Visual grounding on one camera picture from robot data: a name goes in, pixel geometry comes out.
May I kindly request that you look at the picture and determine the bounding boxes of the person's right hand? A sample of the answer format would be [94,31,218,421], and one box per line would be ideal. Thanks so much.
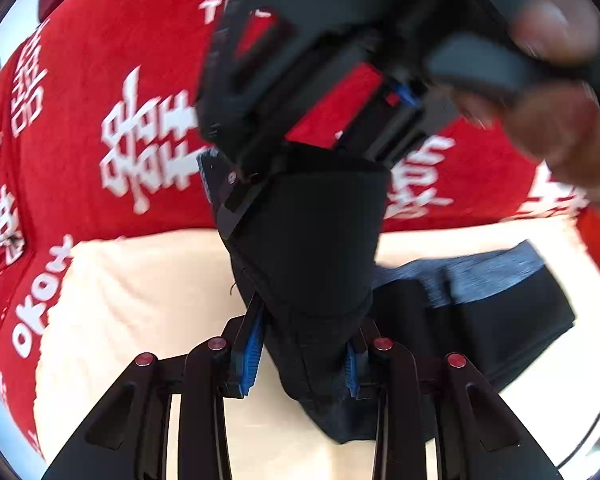
[450,0,600,212]

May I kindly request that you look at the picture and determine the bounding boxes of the black pants with blue waistband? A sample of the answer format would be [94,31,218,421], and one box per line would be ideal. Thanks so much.
[224,144,574,443]

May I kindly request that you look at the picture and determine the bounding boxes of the red blanket with white characters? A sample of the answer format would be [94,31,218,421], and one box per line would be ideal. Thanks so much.
[0,0,600,464]

